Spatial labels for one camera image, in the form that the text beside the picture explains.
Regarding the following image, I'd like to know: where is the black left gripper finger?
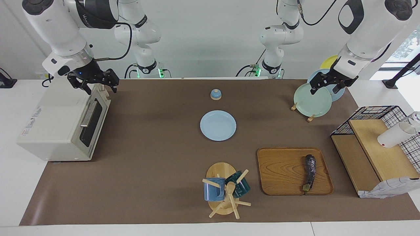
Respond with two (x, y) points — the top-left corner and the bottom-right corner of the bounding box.
(333, 76), (358, 94)
(309, 73), (327, 95)

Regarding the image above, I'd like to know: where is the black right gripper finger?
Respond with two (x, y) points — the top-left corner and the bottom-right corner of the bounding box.
(104, 68), (119, 94)
(68, 74), (93, 95)

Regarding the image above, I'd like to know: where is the glass oven door with handle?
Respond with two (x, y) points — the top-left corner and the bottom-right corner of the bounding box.
(77, 85), (111, 155)

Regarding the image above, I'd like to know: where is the dark purple eggplant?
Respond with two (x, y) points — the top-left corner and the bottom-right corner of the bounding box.
(302, 154), (316, 192)

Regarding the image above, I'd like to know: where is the beige toaster oven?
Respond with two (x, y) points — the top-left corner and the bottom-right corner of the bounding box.
(16, 79), (111, 162)

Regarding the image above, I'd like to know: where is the large light blue plate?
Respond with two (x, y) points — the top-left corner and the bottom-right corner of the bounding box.
(307, 69), (346, 102)

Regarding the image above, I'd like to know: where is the yellow plate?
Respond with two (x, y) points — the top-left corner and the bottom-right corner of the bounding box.
(320, 55), (340, 70)

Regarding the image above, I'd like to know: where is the pale green plate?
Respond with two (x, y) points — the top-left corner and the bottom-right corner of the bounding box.
(293, 83), (332, 118)

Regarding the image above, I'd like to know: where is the wooden plate rack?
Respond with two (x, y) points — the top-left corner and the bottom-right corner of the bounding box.
(291, 102), (316, 123)

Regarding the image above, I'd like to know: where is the black stand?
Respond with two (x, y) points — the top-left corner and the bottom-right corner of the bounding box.
(382, 52), (420, 89)

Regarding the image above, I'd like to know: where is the white cup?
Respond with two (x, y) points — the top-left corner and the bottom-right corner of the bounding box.
(377, 122), (416, 148)

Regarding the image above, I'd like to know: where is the clear glass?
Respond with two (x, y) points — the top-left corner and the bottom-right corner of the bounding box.
(407, 111), (420, 128)

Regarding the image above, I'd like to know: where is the wooden shelf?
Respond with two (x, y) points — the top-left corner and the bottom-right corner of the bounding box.
(331, 119), (420, 196)

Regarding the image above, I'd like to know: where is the brown table mat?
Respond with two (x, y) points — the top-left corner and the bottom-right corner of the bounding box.
(20, 79), (420, 226)

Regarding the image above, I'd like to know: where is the wooden tray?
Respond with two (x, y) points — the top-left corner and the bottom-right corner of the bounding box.
(257, 147), (334, 196)

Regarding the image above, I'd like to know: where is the white patterned cloth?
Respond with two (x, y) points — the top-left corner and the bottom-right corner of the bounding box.
(358, 176), (420, 199)

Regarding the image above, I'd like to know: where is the dark green mug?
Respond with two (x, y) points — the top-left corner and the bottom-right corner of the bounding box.
(225, 171), (251, 198)

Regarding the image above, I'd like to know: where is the wooden mug tree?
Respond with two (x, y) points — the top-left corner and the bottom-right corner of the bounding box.
(202, 162), (252, 219)

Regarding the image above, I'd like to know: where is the blue mug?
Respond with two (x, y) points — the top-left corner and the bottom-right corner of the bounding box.
(203, 177), (226, 202)

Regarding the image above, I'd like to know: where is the black base cable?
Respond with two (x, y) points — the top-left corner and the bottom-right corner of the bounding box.
(124, 64), (138, 79)
(236, 49), (267, 78)

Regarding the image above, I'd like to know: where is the white wall socket with cable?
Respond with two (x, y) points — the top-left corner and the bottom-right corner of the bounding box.
(35, 73), (54, 88)

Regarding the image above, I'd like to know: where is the black wire basket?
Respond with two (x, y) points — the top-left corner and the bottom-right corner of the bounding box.
(330, 106), (420, 174)

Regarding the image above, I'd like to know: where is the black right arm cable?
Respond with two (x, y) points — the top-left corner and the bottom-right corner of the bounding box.
(95, 22), (133, 62)

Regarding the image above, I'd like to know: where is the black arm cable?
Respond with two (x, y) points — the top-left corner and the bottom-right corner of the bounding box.
(297, 0), (338, 26)
(95, 22), (133, 62)

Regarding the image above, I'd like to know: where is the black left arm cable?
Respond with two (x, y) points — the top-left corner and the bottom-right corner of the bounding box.
(297, 0), (338, 26)

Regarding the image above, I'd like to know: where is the black clamp mount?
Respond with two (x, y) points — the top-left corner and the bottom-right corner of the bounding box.
(0, 68), (17, 89)

